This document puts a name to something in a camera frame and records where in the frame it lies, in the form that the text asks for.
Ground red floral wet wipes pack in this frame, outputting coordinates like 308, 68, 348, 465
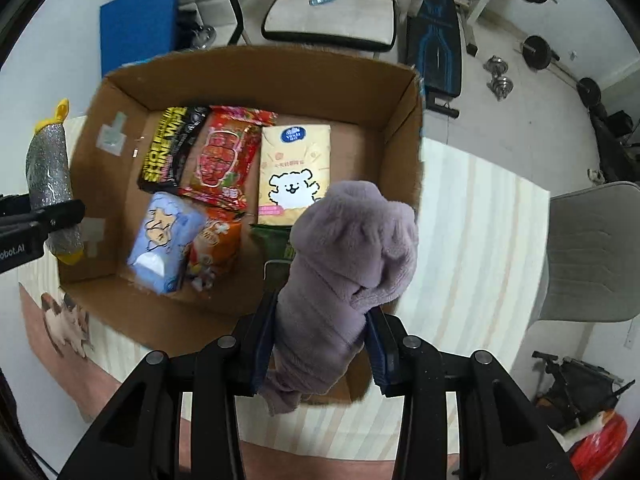
178, 106, 278, 212

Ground chrome dumbbell pair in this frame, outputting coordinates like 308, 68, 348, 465
483, 55, 514, 101

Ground black blue weight bench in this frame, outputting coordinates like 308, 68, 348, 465
406, 0, 462, 119

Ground black shoe shine wipes pack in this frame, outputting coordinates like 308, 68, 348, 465
137, 106, 210, 194

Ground light blue tissue pack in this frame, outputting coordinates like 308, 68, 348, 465
127, 192, 206, 295

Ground black barbell weights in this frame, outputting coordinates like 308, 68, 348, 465
489, 0, 639, 122

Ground yellow tissue pack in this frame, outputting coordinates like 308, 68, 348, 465
257, 125, 331, 226

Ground blue foam mat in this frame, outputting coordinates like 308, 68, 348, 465
100, 0, 179, 76

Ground orange snack pack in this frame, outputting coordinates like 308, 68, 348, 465
186, 208, 242, 292

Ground grey office chair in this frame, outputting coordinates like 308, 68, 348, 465
529, 181, 639, 323

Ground silver glitter yellow pouch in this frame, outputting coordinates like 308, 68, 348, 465
25, 99, 84, 266

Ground brown cardboard box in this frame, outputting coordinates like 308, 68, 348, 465
56, 44, 426, 406

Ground purple fuzzy sock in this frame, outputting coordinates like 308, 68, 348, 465
259, 181, 419, 415

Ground green wet wipes pack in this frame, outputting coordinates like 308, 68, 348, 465
250, 224, 295, 294

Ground white seat cushion chair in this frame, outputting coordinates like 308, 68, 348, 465
262, 0, 397, 53

